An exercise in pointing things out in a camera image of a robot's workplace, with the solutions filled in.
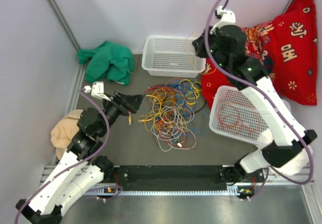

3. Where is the white cloth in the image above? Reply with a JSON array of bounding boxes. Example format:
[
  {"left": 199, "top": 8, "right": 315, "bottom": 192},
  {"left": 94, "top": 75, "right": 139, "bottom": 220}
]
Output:
[{"left": 261, "top": 98, "right": 315, "bottom": 177}]

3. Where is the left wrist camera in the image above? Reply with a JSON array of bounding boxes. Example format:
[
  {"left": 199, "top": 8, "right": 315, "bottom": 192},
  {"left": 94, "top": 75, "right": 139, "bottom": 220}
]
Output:
[{"left": 84, "top": 81, "right": 111, "bottom": 101}]

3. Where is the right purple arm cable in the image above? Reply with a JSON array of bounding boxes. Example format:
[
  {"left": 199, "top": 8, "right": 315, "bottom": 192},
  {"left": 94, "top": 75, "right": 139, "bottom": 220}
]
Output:
[{"left": 203, "top": 0, "right": 315, "bottom": 185}]

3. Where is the red patterned cloth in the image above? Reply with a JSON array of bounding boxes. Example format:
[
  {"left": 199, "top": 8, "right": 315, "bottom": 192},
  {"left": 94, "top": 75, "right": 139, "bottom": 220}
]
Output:
[{"left": 201, "top": 0, "right": 317, "bottom": 109}]

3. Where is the white basket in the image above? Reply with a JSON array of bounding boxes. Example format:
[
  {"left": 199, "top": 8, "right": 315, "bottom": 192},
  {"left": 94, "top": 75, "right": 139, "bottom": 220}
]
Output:
[
  {"left": 141, "top": 35, "right": 206, "bottom": 78},
  {"left": 209, "top": 86, "right": 267, "bottom": 146}
]

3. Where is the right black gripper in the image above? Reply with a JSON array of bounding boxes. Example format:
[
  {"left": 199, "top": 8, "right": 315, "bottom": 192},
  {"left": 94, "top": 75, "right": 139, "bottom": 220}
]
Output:
[{"left": 192, "top": 26, "right": 229, "bottom": 71}]

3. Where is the black cable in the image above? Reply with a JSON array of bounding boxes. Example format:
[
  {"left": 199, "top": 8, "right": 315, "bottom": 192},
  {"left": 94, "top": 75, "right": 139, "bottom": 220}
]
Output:
[{"left": 193, "top": 97, "right": 207, "bottom": 114}]

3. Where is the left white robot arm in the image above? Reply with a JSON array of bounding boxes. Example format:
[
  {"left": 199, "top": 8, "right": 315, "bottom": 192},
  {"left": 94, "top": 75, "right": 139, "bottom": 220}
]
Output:
[{"left": 14, "top": 89, "right": 145, "bottom": 223}]

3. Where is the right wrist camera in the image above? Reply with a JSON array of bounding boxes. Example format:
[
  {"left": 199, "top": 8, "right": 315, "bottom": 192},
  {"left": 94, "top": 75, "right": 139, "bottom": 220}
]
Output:
[{"left": 214, "top": 6, "right": 236, "bottom": 28}]

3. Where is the white cable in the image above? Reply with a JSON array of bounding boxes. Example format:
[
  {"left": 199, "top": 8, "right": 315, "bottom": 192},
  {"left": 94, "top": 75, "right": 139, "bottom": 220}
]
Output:
[{"left": 150, "top": 100, "right": 198, "bottom": 152}]

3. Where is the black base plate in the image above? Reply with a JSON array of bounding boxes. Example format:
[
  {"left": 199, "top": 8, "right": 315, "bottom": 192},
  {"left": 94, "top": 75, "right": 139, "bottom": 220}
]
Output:
[{"left": 104, "top": 165, "right": 239, "bottom": 191}]

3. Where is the yellow cable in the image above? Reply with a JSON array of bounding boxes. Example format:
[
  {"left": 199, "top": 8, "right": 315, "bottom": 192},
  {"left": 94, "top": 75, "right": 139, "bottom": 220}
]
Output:
[{"left": 128, "top": 79, "right": 202, "bottom": 134}]

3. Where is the blue cable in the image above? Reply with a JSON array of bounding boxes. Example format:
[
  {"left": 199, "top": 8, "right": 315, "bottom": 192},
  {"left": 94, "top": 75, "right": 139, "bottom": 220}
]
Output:
[{"left": 166, "top": 79, "right": 209, "bottom": 138}]

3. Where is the green cloth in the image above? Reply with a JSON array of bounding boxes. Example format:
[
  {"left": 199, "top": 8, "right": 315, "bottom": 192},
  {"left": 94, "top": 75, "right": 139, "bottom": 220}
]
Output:
[{"left": 77, "top": 41, "right": 135, "bottom": 86}]

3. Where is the white basket at right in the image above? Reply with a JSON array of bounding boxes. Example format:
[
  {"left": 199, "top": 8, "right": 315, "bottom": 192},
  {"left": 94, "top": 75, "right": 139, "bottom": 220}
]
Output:
[{"left": 209, "top": 86, "right": 267, "bottom": 146}]

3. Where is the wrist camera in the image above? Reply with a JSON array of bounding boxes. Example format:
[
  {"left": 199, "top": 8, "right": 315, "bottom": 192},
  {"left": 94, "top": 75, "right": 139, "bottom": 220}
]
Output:
[
  {"left": 84, "top": 81, "right": 111, "bottom": 101},
  {"left": 214, "top": 6, "right": 236, "bottom": 28}
]

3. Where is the white basket at back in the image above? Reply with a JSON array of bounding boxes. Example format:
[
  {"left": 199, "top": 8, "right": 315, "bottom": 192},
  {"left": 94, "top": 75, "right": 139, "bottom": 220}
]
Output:
[{"left": 141, "top": 35, "right": 206, "bottom": 78}]

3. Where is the grey slotted cable duct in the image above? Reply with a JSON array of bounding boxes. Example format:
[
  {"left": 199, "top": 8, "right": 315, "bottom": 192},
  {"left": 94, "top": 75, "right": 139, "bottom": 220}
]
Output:
[{"left": 84, "top": 185, "right": 254, "bottom": 197}]

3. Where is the beige cloth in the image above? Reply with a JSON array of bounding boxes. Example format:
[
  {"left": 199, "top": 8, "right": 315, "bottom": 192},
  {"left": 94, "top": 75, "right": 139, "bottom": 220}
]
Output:
[{"left": 51, "top": 109, "right": 83, "bottom": 160}]

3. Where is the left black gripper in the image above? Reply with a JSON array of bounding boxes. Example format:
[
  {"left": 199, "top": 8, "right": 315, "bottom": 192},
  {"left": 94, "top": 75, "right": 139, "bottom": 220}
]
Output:
[{"left": 98, "top": 91, "right": 146, "bottom": 137}]

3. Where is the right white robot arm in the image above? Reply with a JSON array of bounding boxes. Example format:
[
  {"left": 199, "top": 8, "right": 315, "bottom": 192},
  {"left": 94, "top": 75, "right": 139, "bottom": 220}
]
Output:
[{"left": 192, "top": 25, "right": 317, "bottom": 185}]

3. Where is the orange thin cable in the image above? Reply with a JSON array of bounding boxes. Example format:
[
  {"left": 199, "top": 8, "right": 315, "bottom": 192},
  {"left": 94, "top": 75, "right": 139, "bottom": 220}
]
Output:
[{"left": 182, "top": 31, "right": 203, "bottom": 71}]

